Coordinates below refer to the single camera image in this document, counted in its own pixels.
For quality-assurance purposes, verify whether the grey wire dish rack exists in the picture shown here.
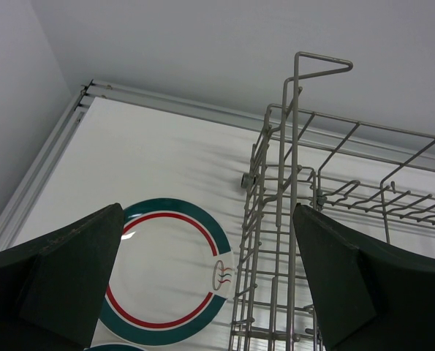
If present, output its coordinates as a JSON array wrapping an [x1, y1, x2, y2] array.
[[228, 51, 435, 350]]

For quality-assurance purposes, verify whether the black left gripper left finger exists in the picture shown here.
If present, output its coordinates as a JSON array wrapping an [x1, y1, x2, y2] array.
[[0, 203, 124, 350]]

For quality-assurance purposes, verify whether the teal red rimmed plate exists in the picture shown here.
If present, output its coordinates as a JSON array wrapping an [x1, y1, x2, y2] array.
[[99, 198, 234, 347], [85, 343, 145, 351]]

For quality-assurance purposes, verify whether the near teal red rimmed plate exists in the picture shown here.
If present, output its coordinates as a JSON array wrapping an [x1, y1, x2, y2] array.
[[85, 343, 145, 351]]

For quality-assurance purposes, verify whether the far teal red rimmed plate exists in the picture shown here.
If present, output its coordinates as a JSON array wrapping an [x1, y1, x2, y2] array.
[[99, 198, 234, 347]]

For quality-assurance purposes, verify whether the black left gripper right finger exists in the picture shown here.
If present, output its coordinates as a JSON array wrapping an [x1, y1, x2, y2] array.
[[292, 204, 435, 350]]

